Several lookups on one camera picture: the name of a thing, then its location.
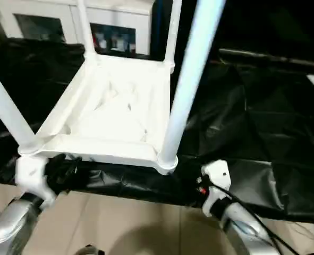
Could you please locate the white plastic table top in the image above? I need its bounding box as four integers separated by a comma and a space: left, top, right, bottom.
18, 53, 179, 176

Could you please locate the black left robot foot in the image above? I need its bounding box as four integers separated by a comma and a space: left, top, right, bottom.
75, 244, 106, 255

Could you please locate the white blue carton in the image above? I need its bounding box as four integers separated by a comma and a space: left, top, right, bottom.
111, 34, 125, 51

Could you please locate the black metal rod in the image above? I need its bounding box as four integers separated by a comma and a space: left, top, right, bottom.
219, 48, 314, 69

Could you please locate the dark blue hanging cloth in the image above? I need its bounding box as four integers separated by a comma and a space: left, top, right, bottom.
151, 0, 169, 61

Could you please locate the white glass-door cabinet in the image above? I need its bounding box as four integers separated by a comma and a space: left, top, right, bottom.
0, 0, 155, 56

